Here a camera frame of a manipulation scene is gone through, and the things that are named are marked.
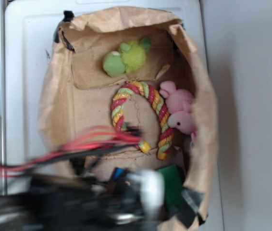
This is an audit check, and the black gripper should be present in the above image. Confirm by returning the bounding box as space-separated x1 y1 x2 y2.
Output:
82 169 165 231

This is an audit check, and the blue wooden block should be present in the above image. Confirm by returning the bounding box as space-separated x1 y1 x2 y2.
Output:
109 167 127 183

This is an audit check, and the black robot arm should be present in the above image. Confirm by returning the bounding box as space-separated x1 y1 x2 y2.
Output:
0 169 164 231

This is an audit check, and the green wooden block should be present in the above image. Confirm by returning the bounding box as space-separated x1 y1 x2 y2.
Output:
157 165 183 211

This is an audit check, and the pink plush bunny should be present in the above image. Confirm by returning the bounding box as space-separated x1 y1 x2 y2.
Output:
159 80 197 143

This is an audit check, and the brown paper bag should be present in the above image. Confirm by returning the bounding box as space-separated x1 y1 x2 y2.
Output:
38 6 218 231

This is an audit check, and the green plush frog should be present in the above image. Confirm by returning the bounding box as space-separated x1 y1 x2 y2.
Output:
102 37 151 77

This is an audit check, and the white plastic tray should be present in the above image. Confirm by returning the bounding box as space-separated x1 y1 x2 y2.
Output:
5 0 222 231

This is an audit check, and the white ribbon cable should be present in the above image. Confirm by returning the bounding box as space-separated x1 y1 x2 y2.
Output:
128 169 165 219

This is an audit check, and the red and black wire bundle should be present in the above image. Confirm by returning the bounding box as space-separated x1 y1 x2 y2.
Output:
0 125 144 179

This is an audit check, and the striped rope ring toy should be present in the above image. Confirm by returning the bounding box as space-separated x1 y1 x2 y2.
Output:
111 81 173 160

